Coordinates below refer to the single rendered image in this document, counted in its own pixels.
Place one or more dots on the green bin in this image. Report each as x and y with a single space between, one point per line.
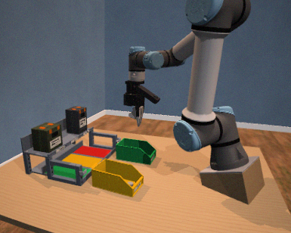
136 151

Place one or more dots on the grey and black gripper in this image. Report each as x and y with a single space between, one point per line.
133 98

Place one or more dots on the grey metal shelf rack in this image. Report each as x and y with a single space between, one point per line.
83 158

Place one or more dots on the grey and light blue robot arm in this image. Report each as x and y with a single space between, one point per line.
200 125

